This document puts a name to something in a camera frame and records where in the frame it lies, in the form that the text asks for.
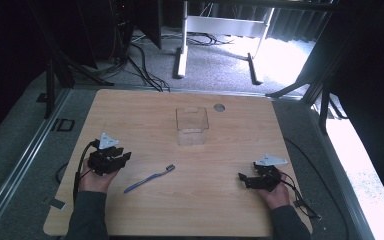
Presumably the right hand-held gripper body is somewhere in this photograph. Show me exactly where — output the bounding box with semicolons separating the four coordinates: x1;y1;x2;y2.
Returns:
245;153;289;193

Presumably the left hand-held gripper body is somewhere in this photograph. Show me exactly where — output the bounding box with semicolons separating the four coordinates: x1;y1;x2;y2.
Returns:
87;132;125;177

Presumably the blue toothbrush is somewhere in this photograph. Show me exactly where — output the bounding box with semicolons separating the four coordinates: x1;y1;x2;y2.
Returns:
123;163;176;194

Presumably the clear plastic container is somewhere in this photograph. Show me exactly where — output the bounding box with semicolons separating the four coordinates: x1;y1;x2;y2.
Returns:
175;106;210;147

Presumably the person's left hand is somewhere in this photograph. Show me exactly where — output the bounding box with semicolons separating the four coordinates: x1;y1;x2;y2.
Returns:
78;157;120;194

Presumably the person's right hand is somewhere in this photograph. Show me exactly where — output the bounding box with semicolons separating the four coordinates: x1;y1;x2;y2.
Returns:
258;170;292;211

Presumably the black metal stand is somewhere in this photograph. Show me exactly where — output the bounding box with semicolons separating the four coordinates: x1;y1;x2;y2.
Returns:
265;13;351;135
29;0;115;120

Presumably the dark computer tower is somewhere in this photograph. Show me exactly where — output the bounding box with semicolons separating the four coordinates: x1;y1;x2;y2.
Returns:
76;0;136;69

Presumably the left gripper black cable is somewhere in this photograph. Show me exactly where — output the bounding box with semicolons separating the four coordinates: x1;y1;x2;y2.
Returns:
55;139;100;205

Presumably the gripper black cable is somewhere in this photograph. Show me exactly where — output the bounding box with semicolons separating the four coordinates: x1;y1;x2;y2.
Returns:
55;139;100;205
279;171;323;221

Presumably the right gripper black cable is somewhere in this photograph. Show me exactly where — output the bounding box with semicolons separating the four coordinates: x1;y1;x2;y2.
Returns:
279;171;323;221

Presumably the black floor bracket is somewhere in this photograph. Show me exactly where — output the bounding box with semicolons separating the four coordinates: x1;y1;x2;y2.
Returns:
50;117;76;133

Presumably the bundle of floor cables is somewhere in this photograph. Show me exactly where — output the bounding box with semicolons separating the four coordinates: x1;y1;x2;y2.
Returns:
113;29;238;93

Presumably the white metal desk frame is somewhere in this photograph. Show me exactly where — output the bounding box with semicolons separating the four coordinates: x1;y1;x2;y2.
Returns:
172;0;276;86

